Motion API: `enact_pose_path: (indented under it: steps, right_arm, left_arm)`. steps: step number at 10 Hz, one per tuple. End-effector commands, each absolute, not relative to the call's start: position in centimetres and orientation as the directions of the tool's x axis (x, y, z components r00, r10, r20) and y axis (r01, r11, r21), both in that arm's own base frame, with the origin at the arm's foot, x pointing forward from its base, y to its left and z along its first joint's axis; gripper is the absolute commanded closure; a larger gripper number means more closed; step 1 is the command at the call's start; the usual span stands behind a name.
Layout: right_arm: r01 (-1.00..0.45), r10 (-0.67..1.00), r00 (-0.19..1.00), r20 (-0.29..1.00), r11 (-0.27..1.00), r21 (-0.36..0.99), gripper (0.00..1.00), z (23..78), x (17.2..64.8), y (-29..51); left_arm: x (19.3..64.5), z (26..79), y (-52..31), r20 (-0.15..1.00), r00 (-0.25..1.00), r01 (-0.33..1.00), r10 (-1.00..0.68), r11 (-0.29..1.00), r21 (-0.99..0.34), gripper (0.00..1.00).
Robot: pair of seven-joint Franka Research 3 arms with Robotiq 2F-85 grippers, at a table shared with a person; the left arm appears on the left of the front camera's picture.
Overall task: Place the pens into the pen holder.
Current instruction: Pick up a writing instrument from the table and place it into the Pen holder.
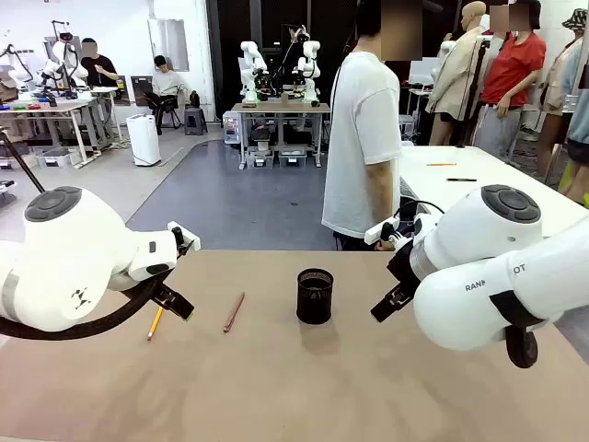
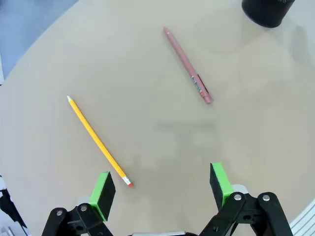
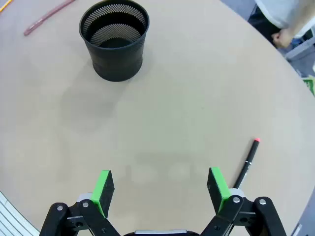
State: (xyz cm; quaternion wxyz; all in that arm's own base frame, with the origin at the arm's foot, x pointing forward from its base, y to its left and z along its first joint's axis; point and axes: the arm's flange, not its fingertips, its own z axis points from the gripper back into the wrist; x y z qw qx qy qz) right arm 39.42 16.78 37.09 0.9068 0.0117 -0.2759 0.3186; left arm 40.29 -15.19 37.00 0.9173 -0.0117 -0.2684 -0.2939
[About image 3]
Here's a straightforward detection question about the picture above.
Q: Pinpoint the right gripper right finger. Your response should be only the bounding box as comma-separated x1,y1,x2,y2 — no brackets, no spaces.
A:
200,167,287,236

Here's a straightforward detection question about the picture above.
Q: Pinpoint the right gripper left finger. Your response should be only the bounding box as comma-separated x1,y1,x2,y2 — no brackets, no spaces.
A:
39,169,121,236

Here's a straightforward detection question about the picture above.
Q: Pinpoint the black pen red cap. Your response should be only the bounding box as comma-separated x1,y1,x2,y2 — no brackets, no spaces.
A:
232,137,261,190

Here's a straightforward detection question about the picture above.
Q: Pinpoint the yellow pencil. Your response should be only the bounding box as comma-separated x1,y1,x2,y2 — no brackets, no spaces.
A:
0,0,13,12

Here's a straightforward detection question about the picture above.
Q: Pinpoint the person's left forearm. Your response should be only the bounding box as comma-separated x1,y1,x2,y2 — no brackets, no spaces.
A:
286,9,315,37

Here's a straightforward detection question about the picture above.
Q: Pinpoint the black mesh pen holder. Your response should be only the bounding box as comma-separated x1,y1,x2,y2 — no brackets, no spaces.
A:
78,0,150,82

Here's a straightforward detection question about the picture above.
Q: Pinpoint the person's left hand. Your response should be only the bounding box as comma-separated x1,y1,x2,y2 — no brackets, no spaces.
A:
271,29,295,49

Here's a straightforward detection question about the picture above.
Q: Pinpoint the white ribbed panel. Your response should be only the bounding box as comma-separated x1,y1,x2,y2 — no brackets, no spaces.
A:
0,190,40,236

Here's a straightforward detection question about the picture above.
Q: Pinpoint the green plastic crate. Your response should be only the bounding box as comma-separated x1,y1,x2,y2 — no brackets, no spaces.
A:
302,75,315,95

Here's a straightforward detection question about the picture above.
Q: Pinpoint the grey plastic bin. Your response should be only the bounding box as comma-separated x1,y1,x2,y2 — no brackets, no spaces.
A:
285,36,315,77

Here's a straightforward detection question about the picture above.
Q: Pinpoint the person in white t-shirt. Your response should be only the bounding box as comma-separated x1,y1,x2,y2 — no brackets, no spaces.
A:
247,0,315,45

